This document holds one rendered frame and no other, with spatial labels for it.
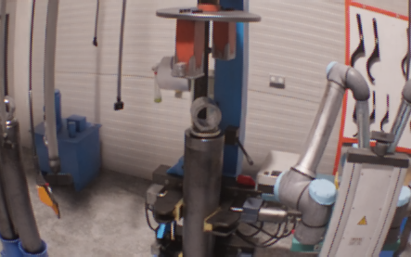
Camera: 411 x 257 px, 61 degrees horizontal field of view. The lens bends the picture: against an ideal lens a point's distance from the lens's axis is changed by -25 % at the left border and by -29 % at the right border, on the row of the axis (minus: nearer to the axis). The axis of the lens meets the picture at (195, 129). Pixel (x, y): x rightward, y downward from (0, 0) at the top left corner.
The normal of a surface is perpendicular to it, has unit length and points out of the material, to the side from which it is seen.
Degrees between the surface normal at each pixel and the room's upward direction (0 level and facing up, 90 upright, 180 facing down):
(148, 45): 90
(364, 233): 90
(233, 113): 90
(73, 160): 90
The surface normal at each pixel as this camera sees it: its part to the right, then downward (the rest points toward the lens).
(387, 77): -0.33, 0.33
